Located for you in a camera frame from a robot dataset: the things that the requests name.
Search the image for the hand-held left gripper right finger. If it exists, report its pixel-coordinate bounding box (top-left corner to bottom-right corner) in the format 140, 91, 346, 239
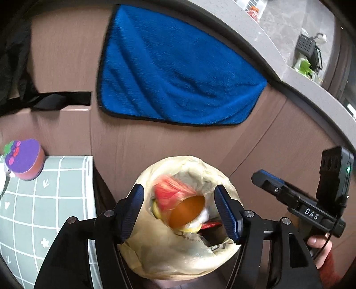
214, 185, 321, 289

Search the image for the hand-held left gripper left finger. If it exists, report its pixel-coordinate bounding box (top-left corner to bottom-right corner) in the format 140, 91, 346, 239
33, 183, 145, 289

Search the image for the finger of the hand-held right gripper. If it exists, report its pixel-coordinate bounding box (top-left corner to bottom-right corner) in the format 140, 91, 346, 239
252, 169, 300, 209

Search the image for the orange fruit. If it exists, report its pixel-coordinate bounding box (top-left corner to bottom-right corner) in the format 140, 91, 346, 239
168, 195, 205, 229

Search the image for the red snack wrapper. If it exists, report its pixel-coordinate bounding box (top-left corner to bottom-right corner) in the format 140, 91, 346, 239
154, 176, 196, 212

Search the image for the bin with yellowish bag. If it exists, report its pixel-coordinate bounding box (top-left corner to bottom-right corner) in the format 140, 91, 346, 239
117, 156, 245, 280

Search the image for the person's right hand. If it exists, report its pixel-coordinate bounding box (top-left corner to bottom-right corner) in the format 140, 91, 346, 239
307, 236, 333, 269

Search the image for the small red flat packet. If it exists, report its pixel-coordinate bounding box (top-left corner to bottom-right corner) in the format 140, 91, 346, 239
200, 220, 223, 231

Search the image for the white crumpled tissue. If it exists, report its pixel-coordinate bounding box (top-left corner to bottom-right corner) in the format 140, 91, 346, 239
194, 208, 210, 223

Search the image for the green checked tablecloth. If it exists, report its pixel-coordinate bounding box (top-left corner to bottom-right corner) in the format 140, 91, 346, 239
0, 156, 96, 289

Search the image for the green leafy vegetable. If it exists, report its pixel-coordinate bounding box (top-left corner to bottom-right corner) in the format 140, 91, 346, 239
293, 57, 315, 78

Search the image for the purple round box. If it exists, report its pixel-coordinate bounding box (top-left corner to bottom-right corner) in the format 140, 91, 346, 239
3, 138, 45, 181

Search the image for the light countertop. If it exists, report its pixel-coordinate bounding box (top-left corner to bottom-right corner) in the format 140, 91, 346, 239
182, 0, 356, 121

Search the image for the white printed wrapper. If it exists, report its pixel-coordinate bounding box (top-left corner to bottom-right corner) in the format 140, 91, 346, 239
0, 164, 14, 201

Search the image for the blue towel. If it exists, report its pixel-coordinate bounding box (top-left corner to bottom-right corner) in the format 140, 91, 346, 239
97, 4, 269, 127

